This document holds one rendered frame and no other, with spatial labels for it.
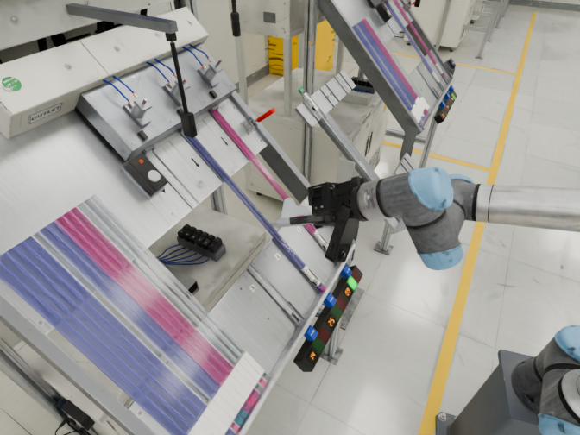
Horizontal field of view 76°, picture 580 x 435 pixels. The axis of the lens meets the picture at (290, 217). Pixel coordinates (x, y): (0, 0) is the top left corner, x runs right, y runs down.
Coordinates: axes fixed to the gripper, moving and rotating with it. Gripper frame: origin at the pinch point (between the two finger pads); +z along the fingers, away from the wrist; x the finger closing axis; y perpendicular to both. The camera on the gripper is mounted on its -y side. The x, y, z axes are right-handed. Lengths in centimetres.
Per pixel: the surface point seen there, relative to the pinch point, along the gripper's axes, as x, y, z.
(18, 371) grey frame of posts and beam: 42, -27, 49
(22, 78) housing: 49, 25, 11
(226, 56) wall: -131, 183, 186
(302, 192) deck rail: -16.2, 11.9, 10.2
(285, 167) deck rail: -10.9, 18.5, 11.1
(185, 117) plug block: 27.9, 18.5, -2.5
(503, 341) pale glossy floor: -124, -49, -6
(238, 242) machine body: -15.3, 0.5, 39.4
